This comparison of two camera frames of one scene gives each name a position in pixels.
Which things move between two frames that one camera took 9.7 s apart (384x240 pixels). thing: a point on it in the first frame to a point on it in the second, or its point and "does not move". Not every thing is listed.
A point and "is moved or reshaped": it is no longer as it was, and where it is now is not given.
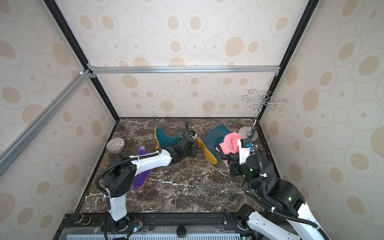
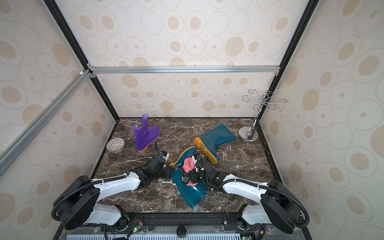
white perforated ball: (115, 144) does not move
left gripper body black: (192, 153) to (165, 173)
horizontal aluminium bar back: (156, 69) does not move
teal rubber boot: (162, 140) to (192, 194)
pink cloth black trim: (230, 144) to (188, 165)
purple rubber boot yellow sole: (139, 181) is moved or reshaped
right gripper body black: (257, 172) to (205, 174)
